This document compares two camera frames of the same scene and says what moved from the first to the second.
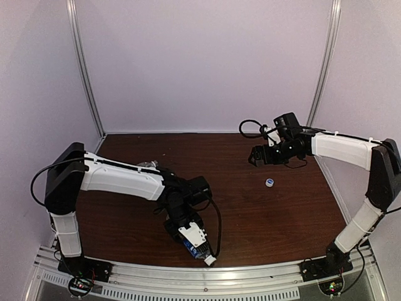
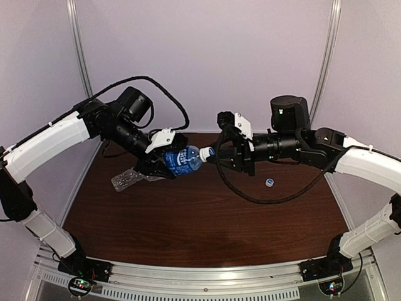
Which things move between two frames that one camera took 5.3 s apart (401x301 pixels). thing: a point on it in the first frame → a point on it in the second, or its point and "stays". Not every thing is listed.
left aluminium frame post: [82, 68] stays
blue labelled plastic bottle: [197, 254] → [182, 161]
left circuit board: [79, 287] stays
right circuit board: [330, 288] stays
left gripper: [171, 227] → [153, 157]
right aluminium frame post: [334, 25] stays
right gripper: [261, 153] → [245, 155]
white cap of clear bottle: [269, 182] stays
